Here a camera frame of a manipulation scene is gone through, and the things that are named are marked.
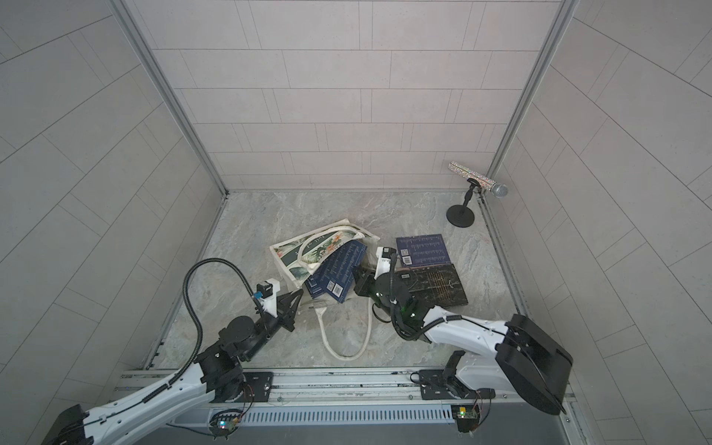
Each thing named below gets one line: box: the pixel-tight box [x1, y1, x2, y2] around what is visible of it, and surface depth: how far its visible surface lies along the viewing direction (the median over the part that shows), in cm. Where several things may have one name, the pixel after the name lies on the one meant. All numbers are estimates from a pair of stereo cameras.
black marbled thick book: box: [395, 263, 469, 307], surface depth 88 cm
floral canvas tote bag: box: [269, 217, 381, 361], surface depth 80 cm
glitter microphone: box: [447, 160, 509, 198], surface depth 92 cm
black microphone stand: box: [445, 178, 482, 229], surface depth 110 cm
